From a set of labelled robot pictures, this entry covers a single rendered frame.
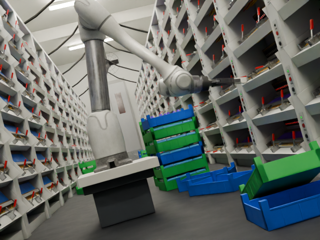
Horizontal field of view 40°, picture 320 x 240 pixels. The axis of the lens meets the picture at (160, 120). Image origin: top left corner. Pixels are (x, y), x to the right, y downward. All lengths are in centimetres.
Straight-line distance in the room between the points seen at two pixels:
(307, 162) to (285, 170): 7
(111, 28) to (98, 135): 53
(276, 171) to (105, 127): 96
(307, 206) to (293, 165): 15
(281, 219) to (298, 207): 6
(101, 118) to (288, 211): 110
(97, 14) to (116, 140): 62
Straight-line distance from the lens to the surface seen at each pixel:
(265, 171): 132
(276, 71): 199
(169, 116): 274
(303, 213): 125
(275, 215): 122
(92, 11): 221
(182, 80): 198
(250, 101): 247
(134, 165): 192
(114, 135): 204
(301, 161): 135
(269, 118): 221
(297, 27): 186
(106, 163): 203
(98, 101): 228
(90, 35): 233
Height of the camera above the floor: 30
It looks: 3 degrees up
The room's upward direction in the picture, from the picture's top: 15 degrees counter-clockwise
